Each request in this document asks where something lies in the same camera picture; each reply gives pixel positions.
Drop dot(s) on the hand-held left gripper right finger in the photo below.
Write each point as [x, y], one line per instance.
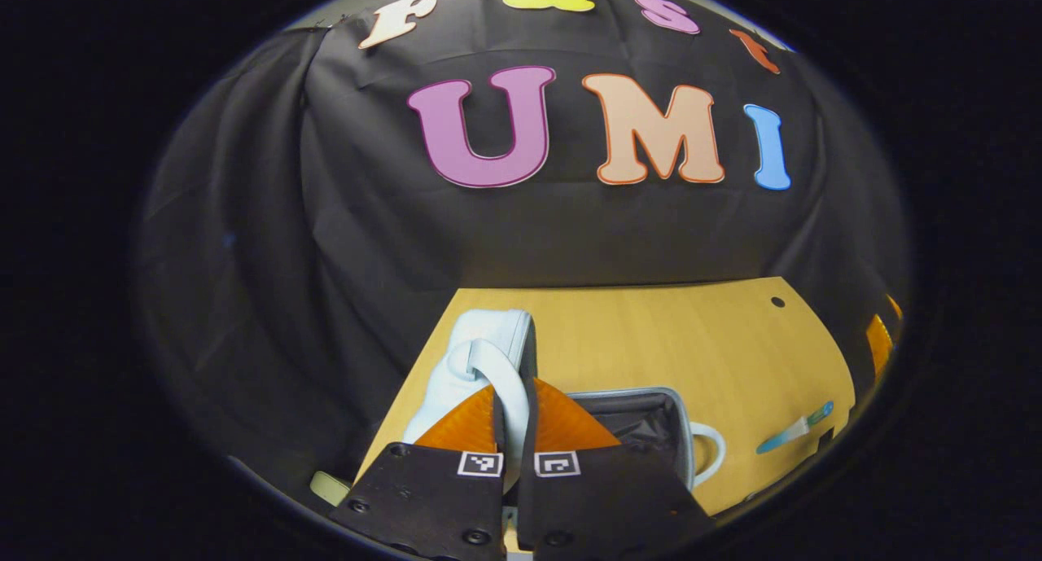
[527, 431]

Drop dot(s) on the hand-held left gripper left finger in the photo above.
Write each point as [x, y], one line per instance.
[499, 422]

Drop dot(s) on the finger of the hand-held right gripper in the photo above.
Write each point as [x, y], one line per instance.
[879, 345]
[895, 308]

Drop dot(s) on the light blue suitcase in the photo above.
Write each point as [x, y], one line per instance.
[488, 329]

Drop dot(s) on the blue skin care tube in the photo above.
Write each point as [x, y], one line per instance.
[794, 431]

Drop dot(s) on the pale green object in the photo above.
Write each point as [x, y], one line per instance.
[330, 488]

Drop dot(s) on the black backdrop cloth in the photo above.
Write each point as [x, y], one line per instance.
[326, 219]

